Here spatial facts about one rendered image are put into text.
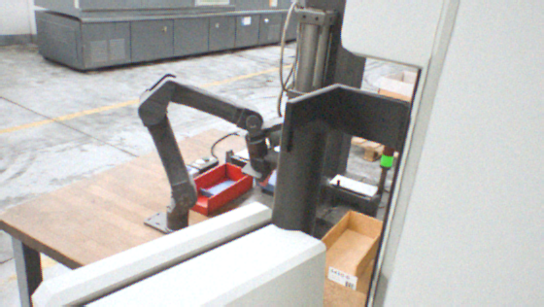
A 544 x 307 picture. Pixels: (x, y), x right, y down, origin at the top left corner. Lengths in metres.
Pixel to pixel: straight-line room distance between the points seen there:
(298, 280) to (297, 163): 0.08
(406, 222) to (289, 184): 0.17
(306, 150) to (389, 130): 0.07
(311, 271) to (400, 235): 0.16
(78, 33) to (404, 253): 6.24
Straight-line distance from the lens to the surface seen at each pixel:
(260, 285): 0.28
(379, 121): 0.34
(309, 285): 0.32
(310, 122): 0.32
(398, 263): 0.17
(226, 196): 1.46
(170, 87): 1.12
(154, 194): 1.52
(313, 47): 1.35
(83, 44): 6.32
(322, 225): 1.38
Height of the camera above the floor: 1.64
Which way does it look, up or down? 23 degrees down
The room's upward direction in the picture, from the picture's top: 7 degrees clockwise
